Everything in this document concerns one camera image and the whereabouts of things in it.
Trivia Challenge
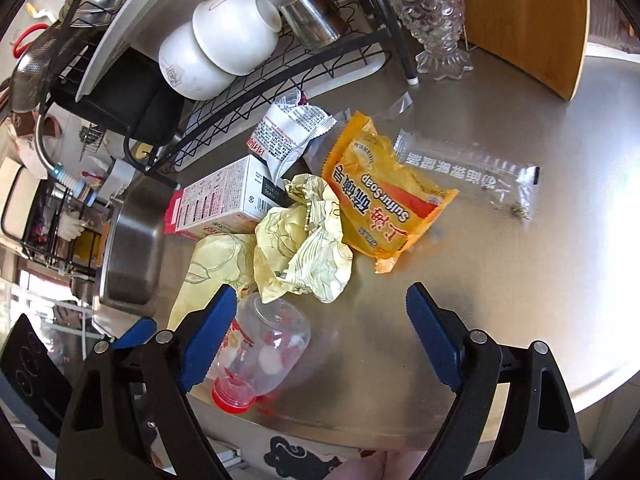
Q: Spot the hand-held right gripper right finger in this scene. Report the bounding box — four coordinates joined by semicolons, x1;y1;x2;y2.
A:
405;282;587;480

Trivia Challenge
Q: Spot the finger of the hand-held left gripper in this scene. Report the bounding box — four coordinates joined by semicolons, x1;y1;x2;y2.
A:
111;317;159;352

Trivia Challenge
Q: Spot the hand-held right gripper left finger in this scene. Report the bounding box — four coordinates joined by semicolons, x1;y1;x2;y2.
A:
55;284;238;480

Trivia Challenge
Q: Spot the clear bottle with red cap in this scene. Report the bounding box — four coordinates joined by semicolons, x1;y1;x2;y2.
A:
209;292;312;414

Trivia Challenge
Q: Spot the yellow bag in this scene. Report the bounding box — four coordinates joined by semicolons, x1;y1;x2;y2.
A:
166;232;259;332

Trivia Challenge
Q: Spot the yellow wrapper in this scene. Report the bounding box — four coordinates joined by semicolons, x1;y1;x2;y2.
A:
253;173;354;304

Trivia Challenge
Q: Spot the pink white medicine box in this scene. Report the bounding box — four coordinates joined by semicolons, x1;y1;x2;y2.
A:
164;154;287;241

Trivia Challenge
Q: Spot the orange soap wrapper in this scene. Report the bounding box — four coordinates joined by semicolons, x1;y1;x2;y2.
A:
321;111;460;274

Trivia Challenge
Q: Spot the white printed snack wrapper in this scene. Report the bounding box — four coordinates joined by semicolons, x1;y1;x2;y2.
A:
248;91;337;179

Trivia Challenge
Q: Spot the stainless steel pan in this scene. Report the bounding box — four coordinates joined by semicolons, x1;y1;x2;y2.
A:
96;179;170;312

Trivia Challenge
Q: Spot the black white printed cloth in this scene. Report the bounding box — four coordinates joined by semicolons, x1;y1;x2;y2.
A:
261;435;332;480

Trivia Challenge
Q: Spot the long clear plastic wrapper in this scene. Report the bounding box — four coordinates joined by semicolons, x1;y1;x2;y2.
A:
394;129;544;222

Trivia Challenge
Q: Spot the steel faucet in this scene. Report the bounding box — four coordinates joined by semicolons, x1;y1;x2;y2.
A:
34;109;102;209

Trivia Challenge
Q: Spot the small clear plastic scrap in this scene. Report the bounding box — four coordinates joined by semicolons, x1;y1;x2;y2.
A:
384;92;416;119

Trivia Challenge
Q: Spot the black pan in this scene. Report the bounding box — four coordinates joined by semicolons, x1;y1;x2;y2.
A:
49;49;185;147

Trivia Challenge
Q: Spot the white bowl with emblem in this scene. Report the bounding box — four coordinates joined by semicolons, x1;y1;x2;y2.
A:
158;22;237;101

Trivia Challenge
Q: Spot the steel mesh colander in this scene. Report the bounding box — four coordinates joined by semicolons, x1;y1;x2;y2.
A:
9;24;81;112

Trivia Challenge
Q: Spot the white drip tray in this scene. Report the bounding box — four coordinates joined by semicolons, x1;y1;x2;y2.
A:
75;0;389;172

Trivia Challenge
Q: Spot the large white bowl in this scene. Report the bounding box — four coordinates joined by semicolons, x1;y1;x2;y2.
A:
192;0;284;77

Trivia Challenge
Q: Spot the fish-shaped glass vase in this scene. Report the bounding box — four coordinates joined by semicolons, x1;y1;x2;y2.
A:
378;0;474;82

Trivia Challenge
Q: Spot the wooden cutting board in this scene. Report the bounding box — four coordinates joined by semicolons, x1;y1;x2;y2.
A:
451;0;591;102

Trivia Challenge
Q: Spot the stainless steel cup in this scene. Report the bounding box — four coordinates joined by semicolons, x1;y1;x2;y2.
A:
278;0;349;52

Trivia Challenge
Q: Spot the black wire basket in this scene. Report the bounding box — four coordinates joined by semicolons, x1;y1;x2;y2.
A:
0;179;102;282

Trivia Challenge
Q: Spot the black wire dish rack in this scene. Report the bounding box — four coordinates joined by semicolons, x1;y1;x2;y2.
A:
45;0;420;177

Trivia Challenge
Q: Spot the red utensil handle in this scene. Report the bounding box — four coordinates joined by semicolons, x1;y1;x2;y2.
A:
12;22;50;57

